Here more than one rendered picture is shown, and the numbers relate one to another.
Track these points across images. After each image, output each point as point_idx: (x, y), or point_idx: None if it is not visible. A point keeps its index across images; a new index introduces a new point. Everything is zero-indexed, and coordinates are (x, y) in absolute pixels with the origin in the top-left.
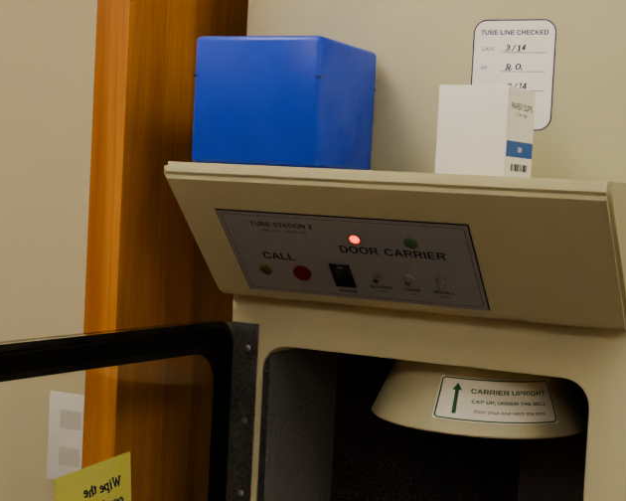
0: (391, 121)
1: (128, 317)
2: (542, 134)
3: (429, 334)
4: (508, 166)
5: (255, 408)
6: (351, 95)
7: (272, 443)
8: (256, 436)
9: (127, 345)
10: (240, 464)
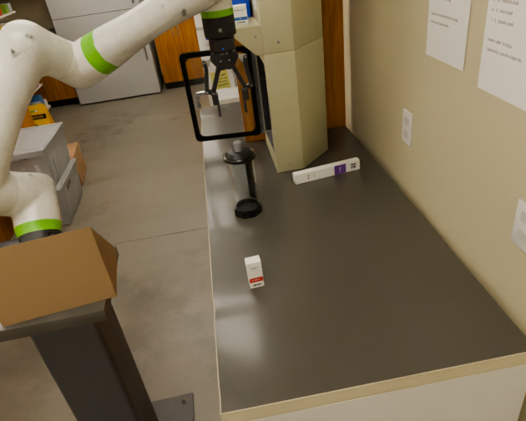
0: (252, 6)
1: (235, 43)
2: (256, 12)
3: None
4: (235, 22)
5: (256, 62)
6: (237, 3)
7: (260, 69)
8: (257, 68)
9: None
10: (257, 73)
